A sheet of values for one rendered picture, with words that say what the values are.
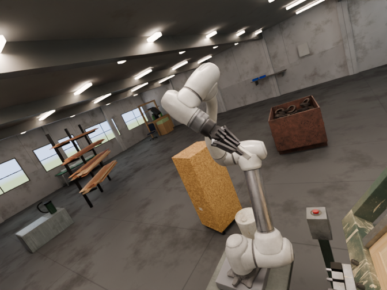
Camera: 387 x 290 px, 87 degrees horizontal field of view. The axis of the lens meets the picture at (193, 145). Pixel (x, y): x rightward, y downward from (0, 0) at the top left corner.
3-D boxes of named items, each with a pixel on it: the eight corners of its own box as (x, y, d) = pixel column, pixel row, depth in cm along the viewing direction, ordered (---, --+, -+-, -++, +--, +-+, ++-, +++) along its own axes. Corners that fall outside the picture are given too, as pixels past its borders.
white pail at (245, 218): (248, 228, 279) (237, 199, 267) (270, 230, 261) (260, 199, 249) (241, 246, 255) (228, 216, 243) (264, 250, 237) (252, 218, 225)
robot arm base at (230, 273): (223, 280, 133) (220, 274, 131) (240, 254, 146) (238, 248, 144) (247, 295, 119) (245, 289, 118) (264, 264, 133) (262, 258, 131)
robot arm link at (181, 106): (186, 124, 81) (204, 98, 83) (154, 102, 82) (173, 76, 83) (186, 129, 92) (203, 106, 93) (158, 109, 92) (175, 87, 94)
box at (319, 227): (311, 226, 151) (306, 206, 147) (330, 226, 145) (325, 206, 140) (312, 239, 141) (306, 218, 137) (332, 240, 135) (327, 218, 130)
